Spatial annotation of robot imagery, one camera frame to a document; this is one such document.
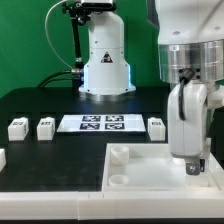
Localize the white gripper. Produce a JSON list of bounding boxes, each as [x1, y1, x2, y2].
[[167, 82, 207, 176]]

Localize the white square tabletop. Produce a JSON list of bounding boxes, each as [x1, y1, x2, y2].
[[102, 143, 224, 191]]

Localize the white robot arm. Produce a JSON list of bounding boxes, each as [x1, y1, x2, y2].
[[79, 0, 224, 176]]

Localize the white marker sheet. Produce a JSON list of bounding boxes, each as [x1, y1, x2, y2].
[[57, 114, 146, 133]]

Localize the white front wall fixture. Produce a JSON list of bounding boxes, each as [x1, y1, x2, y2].
[[0, 191, 224, 220]]

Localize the black cables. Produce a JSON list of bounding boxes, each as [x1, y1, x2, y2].
[[38, 70, 83, 88]]

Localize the black camera stand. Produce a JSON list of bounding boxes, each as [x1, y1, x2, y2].
[[62, 1, 90, 88]]

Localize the grey camera on stand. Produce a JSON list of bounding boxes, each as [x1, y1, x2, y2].
[[81, 0, 113, 5]]

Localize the grey cable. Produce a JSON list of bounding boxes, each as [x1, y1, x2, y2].
[[44, 0, 83, 75]]

